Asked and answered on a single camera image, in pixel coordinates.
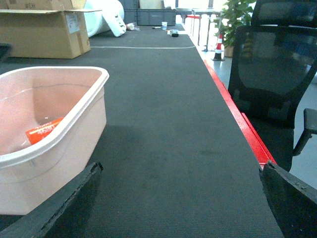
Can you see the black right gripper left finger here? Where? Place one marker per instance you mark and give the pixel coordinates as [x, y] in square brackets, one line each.
[63, 215]

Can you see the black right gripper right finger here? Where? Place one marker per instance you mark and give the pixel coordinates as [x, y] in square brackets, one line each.
[292, 202]

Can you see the pink plastic storage box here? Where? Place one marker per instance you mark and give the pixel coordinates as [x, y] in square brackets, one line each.
[32, 96]

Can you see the orange cylindrical capacitor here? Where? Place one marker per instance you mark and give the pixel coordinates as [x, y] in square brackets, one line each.
[38, 133]

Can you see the large cardboard box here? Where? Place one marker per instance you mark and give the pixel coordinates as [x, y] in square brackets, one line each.
[49, 29]

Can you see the dark grey table mat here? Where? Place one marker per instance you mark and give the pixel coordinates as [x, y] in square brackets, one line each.
[176, 164]

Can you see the black office chair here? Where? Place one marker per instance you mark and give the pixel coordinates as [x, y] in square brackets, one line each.
[274, 61]

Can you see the red white traffic cone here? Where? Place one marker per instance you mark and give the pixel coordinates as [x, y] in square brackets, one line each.
[218, 50]

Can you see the green potted plant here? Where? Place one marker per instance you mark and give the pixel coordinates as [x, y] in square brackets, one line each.
[235, 13]

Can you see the white foam roll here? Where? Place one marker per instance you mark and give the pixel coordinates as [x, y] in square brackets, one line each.
[109, 16]

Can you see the white paper cup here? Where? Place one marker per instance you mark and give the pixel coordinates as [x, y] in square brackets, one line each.
[164, 25]

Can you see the grey plastic crate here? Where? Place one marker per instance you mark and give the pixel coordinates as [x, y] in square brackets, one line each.
[150, 12]

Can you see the red metal frame table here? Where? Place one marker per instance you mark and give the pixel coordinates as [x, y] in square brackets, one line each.
[256, 144]

